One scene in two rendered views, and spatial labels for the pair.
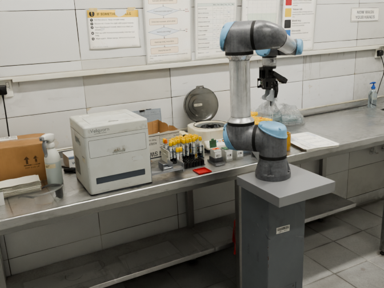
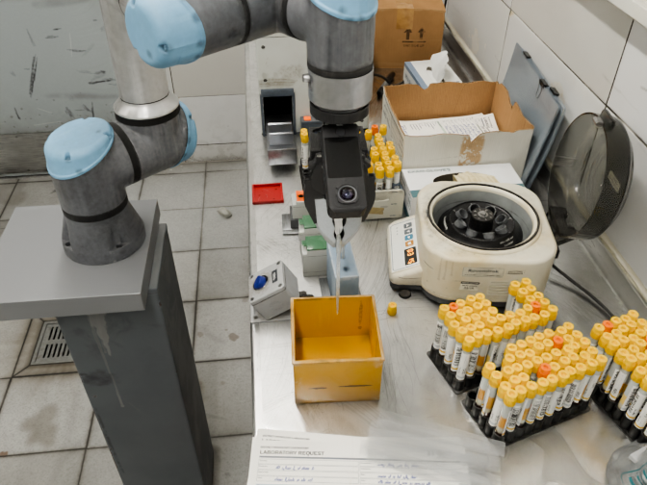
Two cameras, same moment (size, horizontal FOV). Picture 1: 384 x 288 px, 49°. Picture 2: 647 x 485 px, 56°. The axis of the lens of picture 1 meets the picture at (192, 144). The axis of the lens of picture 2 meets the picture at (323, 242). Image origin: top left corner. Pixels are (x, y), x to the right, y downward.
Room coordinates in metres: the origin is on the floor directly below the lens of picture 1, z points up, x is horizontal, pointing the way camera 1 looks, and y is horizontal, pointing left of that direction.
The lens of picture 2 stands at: (2.40, -1.04, 1.66)
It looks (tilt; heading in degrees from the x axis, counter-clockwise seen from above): 40 degrees down; 111
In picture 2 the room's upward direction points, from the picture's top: straight up
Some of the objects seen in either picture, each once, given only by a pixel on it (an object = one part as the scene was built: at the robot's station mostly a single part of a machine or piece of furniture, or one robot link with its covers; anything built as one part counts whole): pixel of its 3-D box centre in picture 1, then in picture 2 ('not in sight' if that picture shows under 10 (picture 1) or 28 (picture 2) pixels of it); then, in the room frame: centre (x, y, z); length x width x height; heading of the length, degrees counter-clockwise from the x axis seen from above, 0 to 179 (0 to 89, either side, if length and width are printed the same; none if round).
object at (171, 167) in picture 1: (161, 167); (279, 132); (1.83, 0.15, 0.92); 0.21 x 0.07 x 0.05; 117
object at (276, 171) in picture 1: (272, 164); (99, 218); (1.68, -0.34, 0.97); 0.15 x 0.15 x 0.10
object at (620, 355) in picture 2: not in sight; (612, 375); (2.60, -0.36, 0.93); 0.02 x 0.02 x 0.11
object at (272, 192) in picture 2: (202, 171); (267, 192); (1.89, -0.04, 0.88); 0.07 x 0.07 x 0.01; 27
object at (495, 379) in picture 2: not in sight; (490, 397); (2.43, -0.46, 0.94); 0.02 x 0.02 x 0.11
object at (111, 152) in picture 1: (112, 148); (310, 57); (1.83, 0.36, 1.03); 0.31 x 0.27 x 0.30; 117
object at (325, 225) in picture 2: (270, 98); (324, 212); (2.17, -0.42, 1.17); 0.06 x 0.03 x 0.09; 114
